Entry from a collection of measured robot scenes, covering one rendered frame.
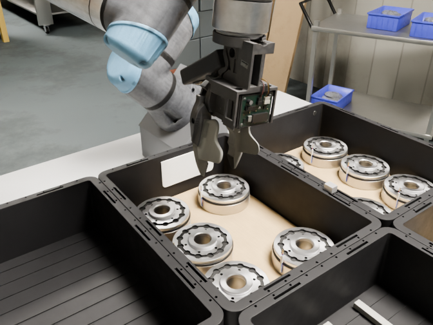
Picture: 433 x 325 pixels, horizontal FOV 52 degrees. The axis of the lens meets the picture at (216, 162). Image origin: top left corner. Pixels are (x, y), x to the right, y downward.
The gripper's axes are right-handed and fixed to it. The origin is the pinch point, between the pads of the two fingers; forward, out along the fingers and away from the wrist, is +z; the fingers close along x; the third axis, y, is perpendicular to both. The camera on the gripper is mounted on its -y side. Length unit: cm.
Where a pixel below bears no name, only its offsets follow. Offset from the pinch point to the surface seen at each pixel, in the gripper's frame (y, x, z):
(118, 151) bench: -66, 14, 28
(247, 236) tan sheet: 0.6, 8.3, 16.3
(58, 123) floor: -256, 54, 94
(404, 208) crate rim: 19.2, 23.6, 4.5
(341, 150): -8.1, 42.7, 9.4
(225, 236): 1.3, 2.7, 14.1
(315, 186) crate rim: 6.5, 16.9, 5.2
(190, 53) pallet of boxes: -282, 181, 55
